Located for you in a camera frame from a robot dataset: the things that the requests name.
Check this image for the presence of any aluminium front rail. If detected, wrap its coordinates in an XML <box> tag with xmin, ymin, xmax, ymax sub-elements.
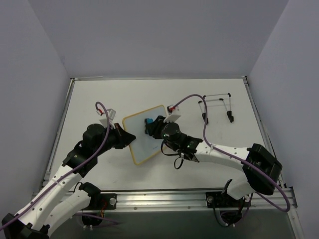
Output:
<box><xmin>83</xmin><ymin>189</ymin><xmax>287</xmax><ymax>213</ymax></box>

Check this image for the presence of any metal wire whiteboard stand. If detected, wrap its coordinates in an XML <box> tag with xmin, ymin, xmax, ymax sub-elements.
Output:
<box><xmin>198</xmin><ymin>93</ymin><xmax>234</xmax><ymax>125</ymax></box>

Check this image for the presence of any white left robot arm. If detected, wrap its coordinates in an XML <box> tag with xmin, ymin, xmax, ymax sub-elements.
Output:
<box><xmin>1</xmin><ymin>123</ymin><xmax>136</xmax><ymax>239</ymax></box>

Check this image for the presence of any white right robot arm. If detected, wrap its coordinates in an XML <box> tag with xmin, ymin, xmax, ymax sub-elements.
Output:
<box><xmin>144</xmin><ymin>116</ymin><xmax>282</xmax><ymax>206</ymax></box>

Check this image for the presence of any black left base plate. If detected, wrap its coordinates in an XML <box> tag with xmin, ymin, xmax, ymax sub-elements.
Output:
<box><xmin>88</xmin><ymin>193</ymin><xmax>117</xmax><ymax>211</ymax></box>

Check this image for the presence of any blue bone shaped eraser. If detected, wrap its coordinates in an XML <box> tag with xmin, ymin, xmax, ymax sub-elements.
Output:
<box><xmin>144</xmin><ymin>118</ymin><xmax>154</xmax><ymax>126</ymax></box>

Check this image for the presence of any yellow framed whiteboard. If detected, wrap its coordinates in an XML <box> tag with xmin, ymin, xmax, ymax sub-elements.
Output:
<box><xmin>122</xmin><ymin>105</ymin><xmax>167</xmax><ymax>165</ymax></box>

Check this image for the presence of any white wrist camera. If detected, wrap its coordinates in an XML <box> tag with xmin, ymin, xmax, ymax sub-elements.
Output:
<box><xmin>163</xmin><ymin>105</ymin><xmax>181</xmax><ymax>123</ymax></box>
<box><xmin>97</xmin><ymin>109</ymin><xmax>116</xmax><ymax>128</ymax></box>

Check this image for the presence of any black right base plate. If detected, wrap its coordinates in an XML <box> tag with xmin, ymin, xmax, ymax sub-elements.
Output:
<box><xmin>205</xmin><ymin>191</ymin><xmax>249</xmax><ymax>208</ymax></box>

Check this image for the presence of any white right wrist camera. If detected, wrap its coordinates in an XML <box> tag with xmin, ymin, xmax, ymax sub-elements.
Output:
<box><xmin>163</xmin><ymin>105</ymin><xmax>181</xmax><ymax>123</ymax></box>

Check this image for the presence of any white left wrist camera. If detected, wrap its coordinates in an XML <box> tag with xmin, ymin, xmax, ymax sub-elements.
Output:
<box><xmin>97</xmin><ymin>109</ymin><xmax>116</xmax><ymax>128</ymax></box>

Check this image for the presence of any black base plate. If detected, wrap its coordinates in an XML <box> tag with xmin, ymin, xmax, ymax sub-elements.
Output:
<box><xmin>205</xmin><ymin>191</ymin><xmax>249</xmax><ymax>208</ymax></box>
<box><xmin>88</xmin><ymin>193</ymin><xmax>117</xmax><ymax>211</ymax></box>

